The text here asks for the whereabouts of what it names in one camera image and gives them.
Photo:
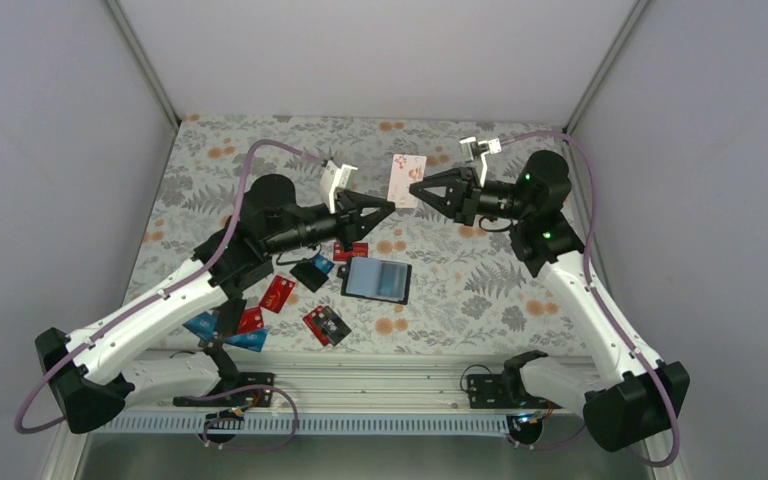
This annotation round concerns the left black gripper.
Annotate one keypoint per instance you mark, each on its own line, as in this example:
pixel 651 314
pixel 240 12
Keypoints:
pixel 349 206

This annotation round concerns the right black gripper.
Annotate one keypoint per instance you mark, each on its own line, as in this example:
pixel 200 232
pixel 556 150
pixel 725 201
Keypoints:
pixel 462 193

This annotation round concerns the pale pink blossom card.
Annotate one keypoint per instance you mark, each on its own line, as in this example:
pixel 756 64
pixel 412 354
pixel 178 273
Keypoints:
pixel 405 171

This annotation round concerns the black card holder wallet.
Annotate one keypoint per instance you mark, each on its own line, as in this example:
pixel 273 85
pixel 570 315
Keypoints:
pixel 376 280

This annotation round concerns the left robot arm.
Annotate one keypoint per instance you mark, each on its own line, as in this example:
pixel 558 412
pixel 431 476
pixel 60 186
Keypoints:
pixel 94 373

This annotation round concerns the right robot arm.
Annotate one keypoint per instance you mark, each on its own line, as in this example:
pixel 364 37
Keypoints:
pixel 635 394

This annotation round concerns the red VIP card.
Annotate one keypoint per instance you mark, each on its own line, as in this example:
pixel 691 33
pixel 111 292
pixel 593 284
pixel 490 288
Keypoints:
pixel 357 249

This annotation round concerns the blue card under black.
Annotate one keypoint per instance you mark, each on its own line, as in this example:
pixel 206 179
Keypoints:
pixel 323 264

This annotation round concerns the black card upper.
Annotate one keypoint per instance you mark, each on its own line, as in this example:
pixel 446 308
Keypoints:
pixel 309 275

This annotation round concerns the black patterned card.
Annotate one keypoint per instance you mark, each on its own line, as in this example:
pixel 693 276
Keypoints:
pixel 331 325

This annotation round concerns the red card centre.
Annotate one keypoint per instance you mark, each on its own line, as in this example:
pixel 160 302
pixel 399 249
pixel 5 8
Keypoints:
pixel 277 294

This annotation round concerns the red card lower left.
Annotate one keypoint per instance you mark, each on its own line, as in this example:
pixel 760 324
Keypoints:
pixel 251 320

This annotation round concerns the blue card lower left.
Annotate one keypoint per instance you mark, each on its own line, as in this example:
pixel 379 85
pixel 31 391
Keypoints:
pixel 251 341

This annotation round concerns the black card far left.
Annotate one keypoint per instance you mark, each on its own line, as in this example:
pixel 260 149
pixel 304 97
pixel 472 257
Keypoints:
pixel 229 316

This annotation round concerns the blue card far left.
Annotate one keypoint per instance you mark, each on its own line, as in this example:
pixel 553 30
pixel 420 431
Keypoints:
pixel 202 325

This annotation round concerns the floral patterned table mat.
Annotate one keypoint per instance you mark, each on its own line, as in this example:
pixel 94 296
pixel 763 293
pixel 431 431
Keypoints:
pixel 469 295

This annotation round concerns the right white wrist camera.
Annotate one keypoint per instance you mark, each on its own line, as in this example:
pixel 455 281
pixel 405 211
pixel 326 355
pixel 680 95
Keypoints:
pixel 479 150

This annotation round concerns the aluminium rail frame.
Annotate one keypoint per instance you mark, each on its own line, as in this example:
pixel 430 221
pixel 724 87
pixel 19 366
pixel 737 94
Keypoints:
pixel 310 382

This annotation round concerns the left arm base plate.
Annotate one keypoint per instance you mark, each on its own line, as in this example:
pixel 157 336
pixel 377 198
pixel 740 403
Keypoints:
pixel 249 398

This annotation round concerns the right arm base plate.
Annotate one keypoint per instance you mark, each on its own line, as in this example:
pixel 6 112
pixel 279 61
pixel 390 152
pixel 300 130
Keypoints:
pixel 490 392

